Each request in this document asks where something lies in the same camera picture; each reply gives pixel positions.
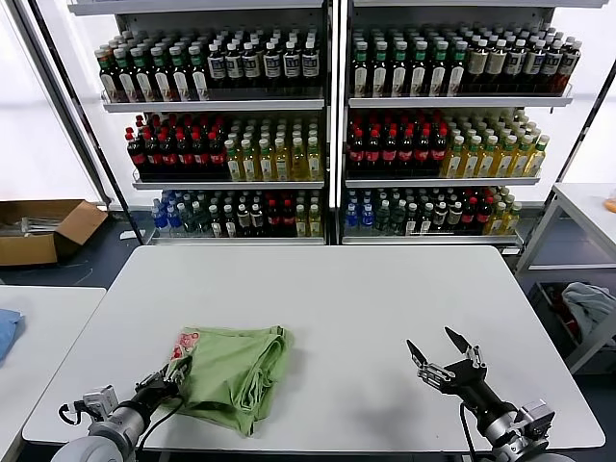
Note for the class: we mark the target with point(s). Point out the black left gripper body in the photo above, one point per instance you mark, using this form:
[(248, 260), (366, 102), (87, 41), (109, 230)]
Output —
[(156, 387)]

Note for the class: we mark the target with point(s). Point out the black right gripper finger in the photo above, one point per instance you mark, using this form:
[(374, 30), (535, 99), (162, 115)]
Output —
[(418, 352), (457, 339)]

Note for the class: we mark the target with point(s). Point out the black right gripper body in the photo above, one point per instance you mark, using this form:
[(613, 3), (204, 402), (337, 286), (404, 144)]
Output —
[(471, 385)]

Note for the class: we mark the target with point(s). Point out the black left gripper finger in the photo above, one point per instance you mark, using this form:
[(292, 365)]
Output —
[(182, 370), (151, 377)]

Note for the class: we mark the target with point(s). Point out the green printed t-shirt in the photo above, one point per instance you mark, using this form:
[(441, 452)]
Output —
[(226, 370)]

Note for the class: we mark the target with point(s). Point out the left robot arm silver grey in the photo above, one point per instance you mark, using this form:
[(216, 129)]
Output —
[(91, 443)]

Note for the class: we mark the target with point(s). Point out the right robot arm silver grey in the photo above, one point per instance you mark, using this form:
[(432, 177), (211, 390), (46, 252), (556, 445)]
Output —
[(520, 443)]

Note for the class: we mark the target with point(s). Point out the dark storage bin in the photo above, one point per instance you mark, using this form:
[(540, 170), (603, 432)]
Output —
[(548, 313)]

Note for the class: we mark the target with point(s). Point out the red cloth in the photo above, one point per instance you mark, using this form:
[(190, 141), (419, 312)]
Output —
[(572, 327)]

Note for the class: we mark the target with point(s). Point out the dark bottle pale label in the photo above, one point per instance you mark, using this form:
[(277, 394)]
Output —
[(257, 221), (441, 219), (244, 222), (455, 217)]

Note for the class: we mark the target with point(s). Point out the dark bottle white cap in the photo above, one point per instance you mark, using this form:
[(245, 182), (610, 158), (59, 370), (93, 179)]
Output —
[(216, 223), (231, 223), (412, 221), (427, 221)]

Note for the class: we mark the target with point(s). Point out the red cap cola bottle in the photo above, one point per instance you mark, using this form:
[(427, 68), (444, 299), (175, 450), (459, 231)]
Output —
[(201, 158), (423, 156), (374, 156), (288, 220), (357, 156), (439, 156), (391, 156), (185, 158), (137, 156), (274, 220), (169, 158), (217, 158), (153, 158), (484, 215), (407, 156), (470, 216)]

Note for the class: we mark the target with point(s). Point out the yellow drink bottle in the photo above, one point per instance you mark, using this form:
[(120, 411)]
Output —
[(299, 165), (301, 223), (315, 223), (488, 163), (471, 163), (283, 165), (498, 220), (513, 219), (234, 166), (454, 163), (315, 165), (267, 166), (522, 163), (505, 163), (536, 161), (250, 166)]

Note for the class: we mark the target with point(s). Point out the dark green soda bottle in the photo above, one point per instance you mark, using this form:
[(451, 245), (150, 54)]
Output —
[(188, 222), (383, 219), (398, 219), (202, 222)]

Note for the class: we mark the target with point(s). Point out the grey blue cloth pile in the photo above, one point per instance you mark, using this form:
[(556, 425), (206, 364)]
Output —
[(587, 303)]

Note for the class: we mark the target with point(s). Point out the blue water bottle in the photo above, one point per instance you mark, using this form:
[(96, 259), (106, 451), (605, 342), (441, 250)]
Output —
[(159, 221), (367, 220), (353, 220), (173, 222)]

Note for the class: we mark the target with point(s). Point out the white paper scrap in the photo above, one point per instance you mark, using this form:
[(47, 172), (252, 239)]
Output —
[(129, 235)]

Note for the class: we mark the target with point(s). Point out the blue folded cloth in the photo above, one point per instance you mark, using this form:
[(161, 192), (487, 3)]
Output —
[(9, 332)]

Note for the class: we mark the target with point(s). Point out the open cardboard box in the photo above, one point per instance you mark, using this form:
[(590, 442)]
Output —
[(29, 250)]

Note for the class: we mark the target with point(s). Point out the grey packaged parts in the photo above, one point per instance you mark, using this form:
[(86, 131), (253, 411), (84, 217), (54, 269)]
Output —
[(38, 225)]

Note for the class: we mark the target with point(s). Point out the orange object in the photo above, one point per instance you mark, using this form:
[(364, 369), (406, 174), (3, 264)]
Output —
[(611, 204)]

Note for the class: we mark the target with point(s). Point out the white metal shelf rack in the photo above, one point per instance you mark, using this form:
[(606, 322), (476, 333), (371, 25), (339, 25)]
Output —
[(216, 105), (457, 102)]

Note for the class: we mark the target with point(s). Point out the dark tea bottle green cap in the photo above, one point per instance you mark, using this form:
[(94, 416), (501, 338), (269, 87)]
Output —
[(163, 78), (438, 72), (144, 78), (419, 72), (109, 79), (126, 79), (199, 77), (380, 72), (456, 72), (361, 72), (400, 72), (181, 77)]

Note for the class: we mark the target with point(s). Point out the dark bottle beige label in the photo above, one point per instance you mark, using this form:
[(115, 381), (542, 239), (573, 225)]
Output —
[(478, 65), (497, 64)]

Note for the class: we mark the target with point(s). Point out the dark bottle white blue label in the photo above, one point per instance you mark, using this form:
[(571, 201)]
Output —
[(251, 66), (569, 65), (234, 67), (272, 66), (311, 65), (552, 65), (516, 64), (534, 64), (217, 67), (292, 65)]

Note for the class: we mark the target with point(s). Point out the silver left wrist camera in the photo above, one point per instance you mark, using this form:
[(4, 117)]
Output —
[(98, 398)]

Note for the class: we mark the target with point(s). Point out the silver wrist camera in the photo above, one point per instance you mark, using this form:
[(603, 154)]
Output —
[(98, 398), (534, 418)]

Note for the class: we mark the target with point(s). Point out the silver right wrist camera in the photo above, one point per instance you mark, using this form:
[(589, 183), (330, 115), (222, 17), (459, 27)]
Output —
[(534, 418)]

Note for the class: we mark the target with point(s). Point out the white metal frame table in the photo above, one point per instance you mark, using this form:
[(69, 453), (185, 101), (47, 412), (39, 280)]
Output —
[(577, 192)]

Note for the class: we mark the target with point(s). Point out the black slanted frame pole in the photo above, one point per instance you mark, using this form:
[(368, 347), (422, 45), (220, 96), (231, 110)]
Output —
[(92, 135), (588, 120)]

